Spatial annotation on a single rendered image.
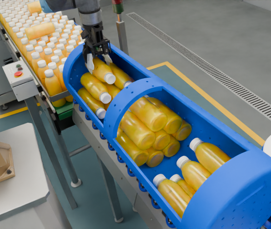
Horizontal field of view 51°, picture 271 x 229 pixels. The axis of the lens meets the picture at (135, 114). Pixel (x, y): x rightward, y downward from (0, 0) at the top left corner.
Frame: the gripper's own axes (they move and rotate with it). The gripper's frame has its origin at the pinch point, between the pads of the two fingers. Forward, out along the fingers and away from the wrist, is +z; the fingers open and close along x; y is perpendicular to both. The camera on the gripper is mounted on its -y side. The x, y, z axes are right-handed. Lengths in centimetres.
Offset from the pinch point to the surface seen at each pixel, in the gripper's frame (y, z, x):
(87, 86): 4.7, 3.3, -7.6
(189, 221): 74, -2, -13
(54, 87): -20.3, 13.9, -16.2
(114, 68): 3.5, 0.9, 5.4
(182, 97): 45.2, -8.8, 7.1
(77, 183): -44, 116, -19
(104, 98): 15.2, 4.0, -5.7
